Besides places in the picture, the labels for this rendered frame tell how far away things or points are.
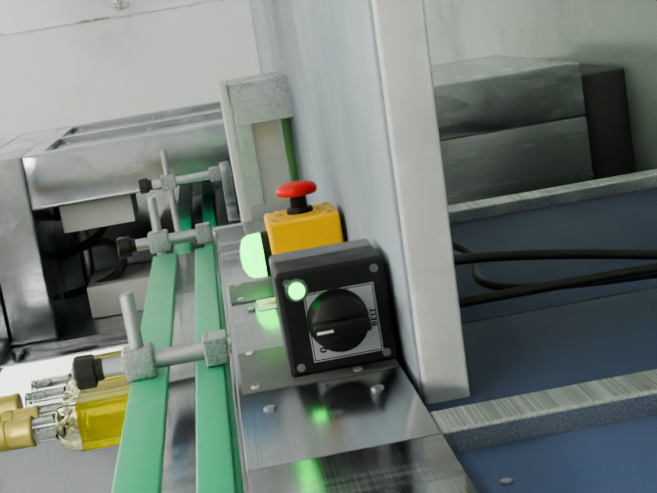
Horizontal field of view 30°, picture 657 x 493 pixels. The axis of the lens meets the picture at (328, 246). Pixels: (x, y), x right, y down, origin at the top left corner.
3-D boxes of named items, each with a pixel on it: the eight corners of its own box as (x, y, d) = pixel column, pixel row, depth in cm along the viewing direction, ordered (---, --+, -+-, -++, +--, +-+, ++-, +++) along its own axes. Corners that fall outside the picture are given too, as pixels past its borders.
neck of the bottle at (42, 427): (60, 434, 141) (18, 442, 141) (54, 410, 141) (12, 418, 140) (57, 443, 138) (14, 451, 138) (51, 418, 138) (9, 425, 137)
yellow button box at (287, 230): (345, 267, 125) (274, 280, 125) (334, 195, 124) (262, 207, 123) (354, 281, 118) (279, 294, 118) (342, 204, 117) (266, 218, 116)
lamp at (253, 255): (273, 270, 123) (243, 276, 123) (265, 227, 122) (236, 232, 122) (276, 279, 119) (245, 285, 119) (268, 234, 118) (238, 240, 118)
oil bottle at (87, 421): (244, 407, 144) (63, 441, 143) (236, 362, 143) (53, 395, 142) (246, 423, 139) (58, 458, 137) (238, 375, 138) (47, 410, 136)
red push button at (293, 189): (279, 216, 122) (273, 183, 121) (319, 209, 122) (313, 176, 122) (282, 222, 118) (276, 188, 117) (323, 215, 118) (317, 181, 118)
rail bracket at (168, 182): (269, 220, 231) (150, 242, 229) (253, 132, 228) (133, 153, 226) (270, 225, 226) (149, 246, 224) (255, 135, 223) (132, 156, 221)
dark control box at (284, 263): (387, 332, 98) (284, 351, 98) (372, 236, 97) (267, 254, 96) (405, 359, 90) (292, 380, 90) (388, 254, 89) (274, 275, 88)
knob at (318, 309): (372, 341, 90) (378, 354, 87) (312, 353, 90) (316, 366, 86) (363, 283, 89) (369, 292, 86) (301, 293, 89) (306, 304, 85)
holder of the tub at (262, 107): (308, 252, 185) (257, 261, 185) (278, 70, 180) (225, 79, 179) (320, 275, 168) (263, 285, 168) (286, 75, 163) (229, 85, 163)
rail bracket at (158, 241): (225, 307, 166) (133, 324, 165) (202, 186, 163) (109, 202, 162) (226, 312, 163) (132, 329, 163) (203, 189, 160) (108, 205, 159)
